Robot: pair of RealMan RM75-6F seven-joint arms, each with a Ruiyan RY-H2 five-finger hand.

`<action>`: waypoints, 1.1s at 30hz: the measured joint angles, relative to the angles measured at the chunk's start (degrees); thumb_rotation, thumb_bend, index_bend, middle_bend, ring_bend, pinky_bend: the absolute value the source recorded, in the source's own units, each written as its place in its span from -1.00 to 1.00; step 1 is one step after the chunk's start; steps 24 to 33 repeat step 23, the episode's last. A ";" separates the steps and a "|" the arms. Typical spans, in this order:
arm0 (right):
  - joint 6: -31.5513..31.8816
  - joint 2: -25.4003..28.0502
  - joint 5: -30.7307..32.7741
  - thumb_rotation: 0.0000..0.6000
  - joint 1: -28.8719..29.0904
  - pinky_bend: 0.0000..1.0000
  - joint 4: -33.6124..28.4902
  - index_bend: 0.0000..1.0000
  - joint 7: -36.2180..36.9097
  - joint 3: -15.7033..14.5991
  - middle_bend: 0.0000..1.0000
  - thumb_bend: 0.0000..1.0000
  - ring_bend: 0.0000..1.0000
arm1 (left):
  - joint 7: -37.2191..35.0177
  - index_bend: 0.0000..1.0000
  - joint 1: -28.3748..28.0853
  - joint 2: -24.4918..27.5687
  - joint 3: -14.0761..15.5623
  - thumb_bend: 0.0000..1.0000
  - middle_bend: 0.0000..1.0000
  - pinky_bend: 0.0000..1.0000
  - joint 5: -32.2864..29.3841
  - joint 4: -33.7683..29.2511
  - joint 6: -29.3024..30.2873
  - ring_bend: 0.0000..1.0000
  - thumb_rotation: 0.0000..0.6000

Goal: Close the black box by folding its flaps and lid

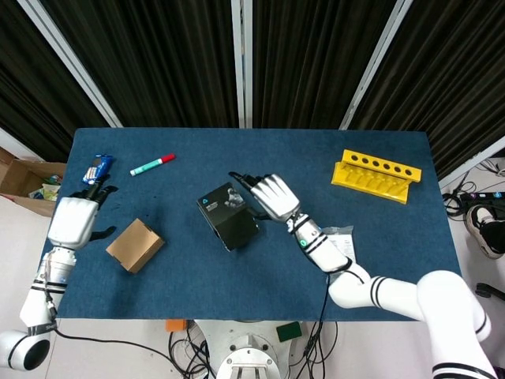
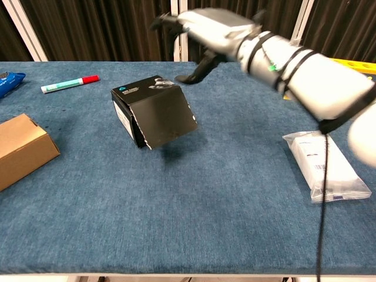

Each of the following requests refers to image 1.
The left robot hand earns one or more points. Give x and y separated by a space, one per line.
73 221

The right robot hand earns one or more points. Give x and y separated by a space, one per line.
276 197

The black paper box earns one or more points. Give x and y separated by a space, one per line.
230 221

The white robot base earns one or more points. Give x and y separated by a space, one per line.
248 351

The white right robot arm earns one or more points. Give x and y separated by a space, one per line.
394 294

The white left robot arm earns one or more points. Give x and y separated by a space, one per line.
39 300

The open cardboard box with rubbish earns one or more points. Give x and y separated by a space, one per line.
23 185

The brown cardboard box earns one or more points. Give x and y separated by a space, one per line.
134 245

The blue snack packet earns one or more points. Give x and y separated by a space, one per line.
100 163

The white wipes packet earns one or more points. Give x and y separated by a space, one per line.
343 241

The green marker with red cap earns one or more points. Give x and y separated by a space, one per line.
152 164

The blue table cloth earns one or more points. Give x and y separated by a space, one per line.
236 288

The yellow test tube rack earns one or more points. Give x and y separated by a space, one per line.
375 175

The green block under table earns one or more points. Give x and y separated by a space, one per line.
289 331

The black pleated curtain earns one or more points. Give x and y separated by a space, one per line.
158 59
35 79
453 79
315 59

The orange block under table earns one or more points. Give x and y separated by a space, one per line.
176 325

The black power strip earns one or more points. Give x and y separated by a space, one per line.
483 196

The black and white shoe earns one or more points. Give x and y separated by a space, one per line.
485 229

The black chair base leg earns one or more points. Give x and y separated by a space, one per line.
489 290

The white frame post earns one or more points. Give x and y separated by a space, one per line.
375 63
241 59
71 59
473 160
16 144

